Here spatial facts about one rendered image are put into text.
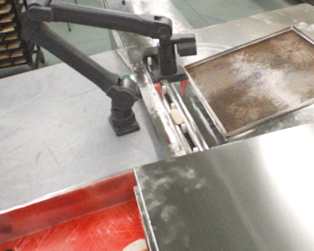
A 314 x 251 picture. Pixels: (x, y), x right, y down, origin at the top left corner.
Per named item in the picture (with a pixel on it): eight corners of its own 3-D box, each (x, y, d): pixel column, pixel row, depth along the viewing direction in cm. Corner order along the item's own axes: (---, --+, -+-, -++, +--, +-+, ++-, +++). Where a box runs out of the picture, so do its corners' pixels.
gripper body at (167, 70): (186, 77, 139) (184, 57, 135) (157, 83, 137) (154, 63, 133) (181, 69, 144) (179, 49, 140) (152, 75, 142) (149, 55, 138)
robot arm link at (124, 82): (115, 105, 149) (113, 113, 144) (109, 80, 143) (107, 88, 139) (140, 102, 149) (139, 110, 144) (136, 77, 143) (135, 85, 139)
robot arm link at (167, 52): (156, 37, 136) (155, 44, 131) (177, 35, 136) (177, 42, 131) (158, 57, 139) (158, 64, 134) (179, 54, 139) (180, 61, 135)
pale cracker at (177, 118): (167, 110, 150) (167, 108, 149) (177, 108, 150) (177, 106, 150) (174, 125, 142) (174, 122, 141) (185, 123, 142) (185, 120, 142)
